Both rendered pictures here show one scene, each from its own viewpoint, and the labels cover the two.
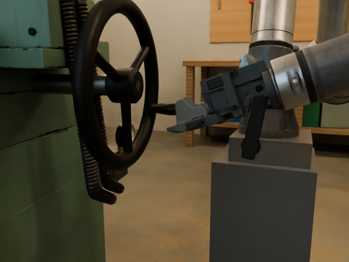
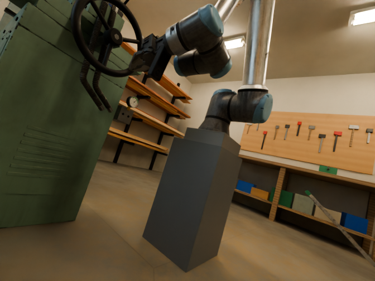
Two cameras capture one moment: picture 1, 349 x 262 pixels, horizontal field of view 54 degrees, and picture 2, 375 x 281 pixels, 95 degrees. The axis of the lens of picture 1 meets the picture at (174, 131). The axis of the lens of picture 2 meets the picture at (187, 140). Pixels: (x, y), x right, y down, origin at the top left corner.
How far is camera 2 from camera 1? 0.65 m
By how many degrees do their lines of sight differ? 26
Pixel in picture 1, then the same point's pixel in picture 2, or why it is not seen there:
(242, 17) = (258, 140)
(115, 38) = not seen: hidden behind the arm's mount
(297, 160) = (215, 141)
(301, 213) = (207, 171)
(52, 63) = (86, 16)
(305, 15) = (293, 146)
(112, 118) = not seen: hidden behind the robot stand
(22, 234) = (47, 88)
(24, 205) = (56, 80)
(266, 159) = (200, 140)
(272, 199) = (195, 160)
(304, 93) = (174, 34)
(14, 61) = not seen: hidden behind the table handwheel
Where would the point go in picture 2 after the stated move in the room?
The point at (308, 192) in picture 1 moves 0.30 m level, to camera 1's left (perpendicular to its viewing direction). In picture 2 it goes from (214, 158) to (157, 141)
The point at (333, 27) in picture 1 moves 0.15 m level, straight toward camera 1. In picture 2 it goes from (247, 73) to (234, 53)
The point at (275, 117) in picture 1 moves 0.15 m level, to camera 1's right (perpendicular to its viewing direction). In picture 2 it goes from (213, 121) to (241, 127)
